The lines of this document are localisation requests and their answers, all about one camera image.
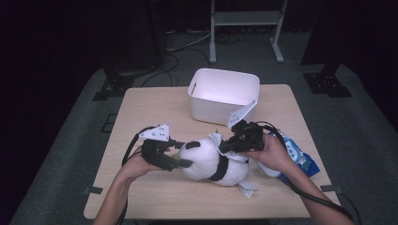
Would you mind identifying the person's left hand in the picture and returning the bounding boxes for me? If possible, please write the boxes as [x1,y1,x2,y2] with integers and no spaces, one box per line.
[119,145,166,181]

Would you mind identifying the panda plush toy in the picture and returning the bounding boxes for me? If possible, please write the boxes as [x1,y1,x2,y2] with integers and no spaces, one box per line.
[170,136,260,199]

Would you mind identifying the black floor frame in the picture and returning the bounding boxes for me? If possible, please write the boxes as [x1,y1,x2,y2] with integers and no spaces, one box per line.
[99,113,118,134]

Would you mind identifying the black stand base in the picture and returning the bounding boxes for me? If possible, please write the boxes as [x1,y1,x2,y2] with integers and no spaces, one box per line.
[91,67,136,102]
[302,62,354,98]

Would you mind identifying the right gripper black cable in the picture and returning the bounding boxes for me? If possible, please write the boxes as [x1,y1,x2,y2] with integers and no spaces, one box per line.
[253,120,355,220]

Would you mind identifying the person's right hand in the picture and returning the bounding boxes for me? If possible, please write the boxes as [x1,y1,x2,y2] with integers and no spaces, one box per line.
[241,133,298,173]

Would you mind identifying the floor cables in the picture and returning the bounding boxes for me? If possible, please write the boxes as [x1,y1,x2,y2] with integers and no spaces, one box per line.
[140,28,248,88]

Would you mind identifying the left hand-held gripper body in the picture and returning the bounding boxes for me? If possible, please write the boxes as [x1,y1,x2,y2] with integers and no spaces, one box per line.
[138,124,178,173]

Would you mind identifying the white wet wipe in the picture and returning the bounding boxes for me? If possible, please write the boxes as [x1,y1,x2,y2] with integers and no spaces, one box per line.
[208,132,249,164]

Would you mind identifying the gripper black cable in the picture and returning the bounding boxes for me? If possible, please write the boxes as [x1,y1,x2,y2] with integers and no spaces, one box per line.
[115,125,158,225]
[253,120,355,220]

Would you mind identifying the white plastic bin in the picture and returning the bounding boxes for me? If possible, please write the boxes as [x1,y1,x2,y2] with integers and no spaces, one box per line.
[187,67,261,127]

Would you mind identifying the blue wet wipes pack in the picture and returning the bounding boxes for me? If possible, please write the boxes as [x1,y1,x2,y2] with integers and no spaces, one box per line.
[257,128,321,186]

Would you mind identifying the white metal stand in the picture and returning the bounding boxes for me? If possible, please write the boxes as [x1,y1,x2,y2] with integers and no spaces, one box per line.
[208,0,289,65]

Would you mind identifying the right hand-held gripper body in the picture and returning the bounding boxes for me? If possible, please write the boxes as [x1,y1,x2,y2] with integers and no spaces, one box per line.
[226,99,266,153]

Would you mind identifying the black tape strip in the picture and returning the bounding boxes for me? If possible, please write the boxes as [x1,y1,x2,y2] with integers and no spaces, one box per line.
[82,186,104,196]
[319,184,344,193]

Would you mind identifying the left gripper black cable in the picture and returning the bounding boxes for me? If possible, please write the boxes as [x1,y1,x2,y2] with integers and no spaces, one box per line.
[115,125,158,225]

